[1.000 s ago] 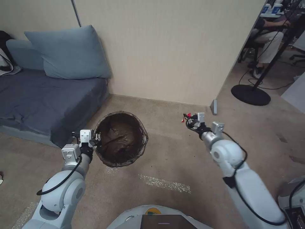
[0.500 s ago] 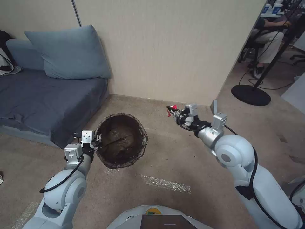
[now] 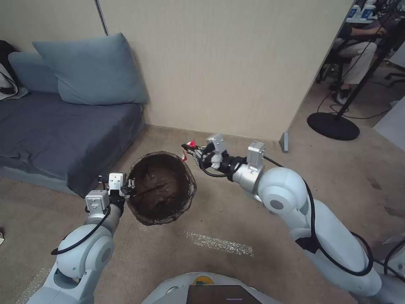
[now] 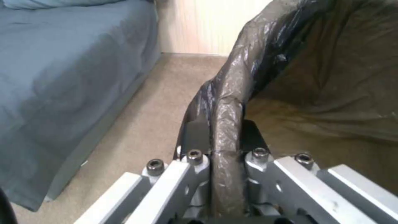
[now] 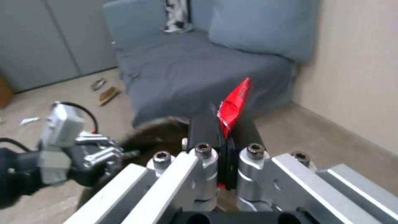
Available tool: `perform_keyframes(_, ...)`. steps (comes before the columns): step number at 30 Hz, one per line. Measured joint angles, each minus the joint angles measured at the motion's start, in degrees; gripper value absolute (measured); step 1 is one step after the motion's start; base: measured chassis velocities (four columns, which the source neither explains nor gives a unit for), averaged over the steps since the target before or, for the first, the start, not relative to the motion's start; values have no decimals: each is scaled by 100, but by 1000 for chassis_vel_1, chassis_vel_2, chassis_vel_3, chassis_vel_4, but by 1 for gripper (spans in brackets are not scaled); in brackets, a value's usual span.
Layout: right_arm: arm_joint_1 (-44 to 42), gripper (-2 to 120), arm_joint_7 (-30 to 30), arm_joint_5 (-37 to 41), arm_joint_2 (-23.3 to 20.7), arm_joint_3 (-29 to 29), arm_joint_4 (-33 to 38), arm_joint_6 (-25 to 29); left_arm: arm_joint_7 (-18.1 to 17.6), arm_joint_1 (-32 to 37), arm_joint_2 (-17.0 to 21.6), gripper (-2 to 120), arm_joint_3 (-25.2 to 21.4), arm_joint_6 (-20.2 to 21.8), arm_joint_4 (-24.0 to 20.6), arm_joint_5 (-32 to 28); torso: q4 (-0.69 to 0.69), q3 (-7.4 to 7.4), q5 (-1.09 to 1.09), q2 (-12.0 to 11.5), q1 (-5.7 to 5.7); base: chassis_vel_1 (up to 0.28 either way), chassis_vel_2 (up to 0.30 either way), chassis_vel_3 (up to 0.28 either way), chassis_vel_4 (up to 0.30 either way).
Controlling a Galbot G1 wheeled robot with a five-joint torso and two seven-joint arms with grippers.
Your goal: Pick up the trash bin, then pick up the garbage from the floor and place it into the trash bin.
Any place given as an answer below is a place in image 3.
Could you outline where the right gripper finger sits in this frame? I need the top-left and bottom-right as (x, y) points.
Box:
(181, 143), (206, 153)
(186, 153), (205, 166)

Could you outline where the red wrapper garbage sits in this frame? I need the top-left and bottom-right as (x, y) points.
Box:
(181, 139), (197, 163)

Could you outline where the trash bin with dark bag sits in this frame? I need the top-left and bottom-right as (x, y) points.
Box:
(126, 151), (198, 226)

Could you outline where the dark blue sofa mattress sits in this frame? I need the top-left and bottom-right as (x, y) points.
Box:
(0, 90), (147, 198)

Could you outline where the black stand with round base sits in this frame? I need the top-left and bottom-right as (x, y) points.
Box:
(307, 0), (403, 141)

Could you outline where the white robot front shell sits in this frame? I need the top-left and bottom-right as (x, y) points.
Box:
(139, 271), (264, 304)

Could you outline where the large blue pillow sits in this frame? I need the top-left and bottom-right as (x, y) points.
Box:
(32, 32), (149, 106)

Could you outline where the black office chair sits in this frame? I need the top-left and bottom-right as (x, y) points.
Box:
(316, 39), (350, 93)

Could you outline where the small blue pillow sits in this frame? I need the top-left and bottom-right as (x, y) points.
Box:
(8, 52), (61, 94)

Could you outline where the grey metal partition strip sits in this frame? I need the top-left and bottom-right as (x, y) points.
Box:
(94, 0), (109, 36)

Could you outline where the white cabinet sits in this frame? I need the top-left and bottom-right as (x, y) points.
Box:
(373, 94), (405, 148)

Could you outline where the person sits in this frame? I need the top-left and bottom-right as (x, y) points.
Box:
(328, 17), (388, 105)

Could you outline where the black chair base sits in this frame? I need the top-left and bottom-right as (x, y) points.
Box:
(386, 72), (405, 87)

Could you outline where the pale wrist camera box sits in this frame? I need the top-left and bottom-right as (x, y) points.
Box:
(206, 133), (229, 156)
(108, 172), (127, 192)

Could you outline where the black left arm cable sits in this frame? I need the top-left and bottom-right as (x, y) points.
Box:
(51, 202), (112, 256)

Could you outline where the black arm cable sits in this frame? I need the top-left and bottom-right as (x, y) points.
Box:
(263, 154), (375, 286)
(51, 202), (112, 256)

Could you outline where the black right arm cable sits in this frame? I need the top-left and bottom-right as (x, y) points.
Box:
(263, 154), (375, 286)

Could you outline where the black floor cable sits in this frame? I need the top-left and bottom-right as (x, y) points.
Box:
(316, 31), (393, 120)

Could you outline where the black bag with strap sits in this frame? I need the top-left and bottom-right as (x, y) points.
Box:
(0, 39), (30, 101)

